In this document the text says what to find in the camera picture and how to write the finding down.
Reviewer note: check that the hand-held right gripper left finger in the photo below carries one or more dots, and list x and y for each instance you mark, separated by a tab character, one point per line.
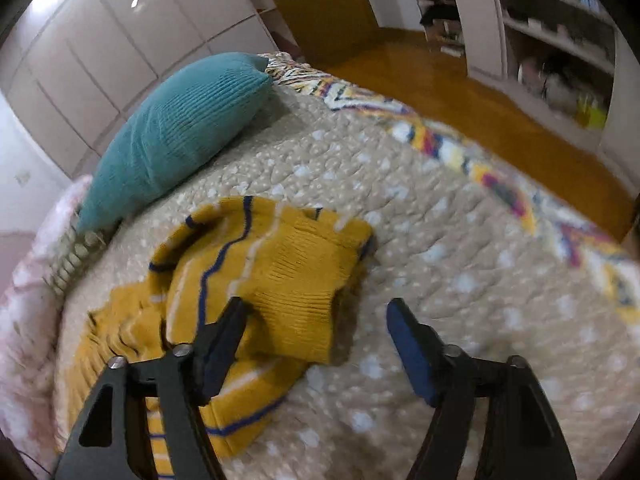
225	355

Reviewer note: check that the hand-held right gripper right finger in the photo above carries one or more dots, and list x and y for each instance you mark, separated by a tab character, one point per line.
410	350

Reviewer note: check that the yellow striped knit sweater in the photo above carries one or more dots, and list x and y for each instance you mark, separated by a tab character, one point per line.
290	270

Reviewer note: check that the pile of dark clothes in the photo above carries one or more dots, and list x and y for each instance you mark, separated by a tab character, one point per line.
440	12

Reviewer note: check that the beige dotted quilt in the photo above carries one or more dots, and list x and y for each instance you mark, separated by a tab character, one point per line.
450	240

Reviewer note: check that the green dotted pillow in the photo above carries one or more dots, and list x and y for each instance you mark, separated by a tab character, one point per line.
70	265

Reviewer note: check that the pink blanket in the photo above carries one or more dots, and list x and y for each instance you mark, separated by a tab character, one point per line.
25	335

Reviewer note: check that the teal ribbed pillow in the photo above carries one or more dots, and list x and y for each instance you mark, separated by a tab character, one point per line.
170	135

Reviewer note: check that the colourful patterned blanket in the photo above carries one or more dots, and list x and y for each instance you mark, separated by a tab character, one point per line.
350	95

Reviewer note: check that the yellow green container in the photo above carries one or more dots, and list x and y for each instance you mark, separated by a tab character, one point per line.
591	112

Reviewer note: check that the white shelf unit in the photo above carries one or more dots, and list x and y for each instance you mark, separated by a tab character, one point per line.
480	25

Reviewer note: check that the white wardrobe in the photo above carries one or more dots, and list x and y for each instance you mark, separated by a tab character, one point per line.
100	35

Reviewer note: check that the wooden door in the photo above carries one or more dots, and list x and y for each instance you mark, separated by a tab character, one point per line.
315	5

